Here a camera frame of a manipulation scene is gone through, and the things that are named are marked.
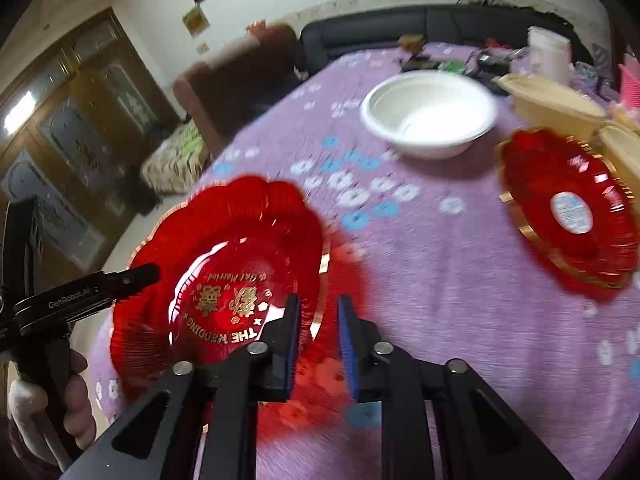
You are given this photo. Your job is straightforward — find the black leather sofa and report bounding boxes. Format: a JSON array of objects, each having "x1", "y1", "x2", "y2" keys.
[{"x1": 296, "y1": 4, "x2": 593, "y2": 75}]

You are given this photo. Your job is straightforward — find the green wrapped item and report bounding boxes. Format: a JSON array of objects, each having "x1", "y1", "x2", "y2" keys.
[{"x1": 438, "y1": 61, "x2": 468, "y2": 75}]

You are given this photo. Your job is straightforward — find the red wedding text plate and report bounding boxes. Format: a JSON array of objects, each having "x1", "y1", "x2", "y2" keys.
[{"x1": 111, "y1": 176, "x2": 328, "y2": 401}]

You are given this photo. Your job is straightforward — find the pink sleeved bottle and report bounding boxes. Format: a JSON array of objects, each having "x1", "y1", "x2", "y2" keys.
[{"x1": 618, "y1": 53, "x2": 640, "y2": 110}]

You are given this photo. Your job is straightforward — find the white plastic jar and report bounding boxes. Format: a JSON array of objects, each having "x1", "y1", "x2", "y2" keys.
[{"x1": 527, "y1": 26, "x2": 572, "y2": 86}]

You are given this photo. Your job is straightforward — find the patterned cushion stool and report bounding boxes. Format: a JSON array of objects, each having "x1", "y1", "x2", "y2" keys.
[{"x1": 140, "y1": 120, "x2": 210, "y2": 195}]

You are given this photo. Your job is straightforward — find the beige bowl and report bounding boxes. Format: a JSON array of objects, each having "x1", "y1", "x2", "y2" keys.
[
  {"x1": 594, "y1": 122, "x2": 640, "y2": 206},
  {"x1": 492, "y1": 74, "x2": 608, "y2": 142}
]

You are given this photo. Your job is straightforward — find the white bowl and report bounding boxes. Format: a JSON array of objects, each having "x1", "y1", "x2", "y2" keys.
[{"x1": 360, "y1": 70, "x2": 498, "y2": 160}]

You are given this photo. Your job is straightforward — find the red plate with sticker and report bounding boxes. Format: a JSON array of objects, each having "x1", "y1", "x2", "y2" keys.
[{"x1": 495, "y1": 128, "x2": 639, "y2": 302}]

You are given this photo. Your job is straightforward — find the purple floral tablecloth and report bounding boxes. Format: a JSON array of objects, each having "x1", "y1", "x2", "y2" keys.
[{"x1": 201, "y1": 50, "x2": 639, "y2": 479}]

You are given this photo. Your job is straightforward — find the small wall plaque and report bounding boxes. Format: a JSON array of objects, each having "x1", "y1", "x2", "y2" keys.
[{"x1": 182, "y1": 4, "x2": 209, "y2": 38}]

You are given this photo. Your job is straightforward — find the wooden glass door cabinet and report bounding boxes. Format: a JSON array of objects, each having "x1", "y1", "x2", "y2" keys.
[{"x1": 1, "y1": 10, "x2": 179, "y2": 286}]

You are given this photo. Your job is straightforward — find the left hand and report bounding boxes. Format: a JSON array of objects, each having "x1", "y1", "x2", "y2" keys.
[{"x1": 9, "y1": 350, "x2": 96, "y2": 465}]

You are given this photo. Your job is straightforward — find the brown armchair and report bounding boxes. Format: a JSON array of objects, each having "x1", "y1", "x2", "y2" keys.
[{"x1": 172, "y1": 24, "x2": 300, "y2": 156}]

